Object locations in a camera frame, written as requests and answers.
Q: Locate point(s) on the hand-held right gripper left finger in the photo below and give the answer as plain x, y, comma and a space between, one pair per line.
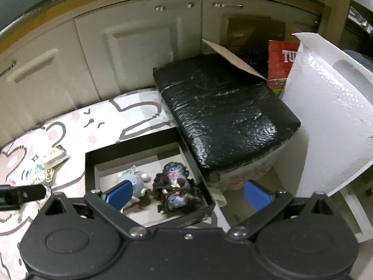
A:
118, 194

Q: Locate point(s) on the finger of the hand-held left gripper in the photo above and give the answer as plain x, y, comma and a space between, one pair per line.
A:
32, 194
5, 186

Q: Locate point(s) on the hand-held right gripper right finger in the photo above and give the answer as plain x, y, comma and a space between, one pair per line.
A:
258, 195

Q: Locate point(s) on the floral fabric pouch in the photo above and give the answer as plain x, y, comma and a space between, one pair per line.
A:
39, 174

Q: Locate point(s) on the grey crochet toy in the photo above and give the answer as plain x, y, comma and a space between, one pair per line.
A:
137, 182

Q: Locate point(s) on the black box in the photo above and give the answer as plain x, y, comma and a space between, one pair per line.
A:
91, 175

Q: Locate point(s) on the small green white box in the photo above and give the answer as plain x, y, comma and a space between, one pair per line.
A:
54, 155

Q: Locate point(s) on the dark multicolour crochet piece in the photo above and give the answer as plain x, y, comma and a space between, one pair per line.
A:
174, 194

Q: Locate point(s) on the printed cartoon blanket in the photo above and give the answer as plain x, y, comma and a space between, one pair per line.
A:
87, 134

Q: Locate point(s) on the black bubble-wrapped package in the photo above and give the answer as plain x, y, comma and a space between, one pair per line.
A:
227, 113

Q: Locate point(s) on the cream cabinet door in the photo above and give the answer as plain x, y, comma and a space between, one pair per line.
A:
215, 23
140, 49
43, 93

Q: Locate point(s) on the white bubble wrap sheet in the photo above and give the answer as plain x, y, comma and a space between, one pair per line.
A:
326, 108

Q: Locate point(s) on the red box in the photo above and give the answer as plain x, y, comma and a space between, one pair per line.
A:
279, 64

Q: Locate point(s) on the cardboard flap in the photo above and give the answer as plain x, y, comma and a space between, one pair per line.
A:
230, 58

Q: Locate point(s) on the dark brown box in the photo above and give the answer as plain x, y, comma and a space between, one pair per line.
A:
253, 32

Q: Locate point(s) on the blue cloth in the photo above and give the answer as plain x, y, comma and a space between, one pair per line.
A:
361, 59

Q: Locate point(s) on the wood-edged countertop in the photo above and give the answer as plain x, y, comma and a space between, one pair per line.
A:
58, 8

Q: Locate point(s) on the white frame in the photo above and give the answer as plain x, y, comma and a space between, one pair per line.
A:
354, 210

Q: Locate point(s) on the wooden post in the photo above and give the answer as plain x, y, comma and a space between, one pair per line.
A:
335, 5

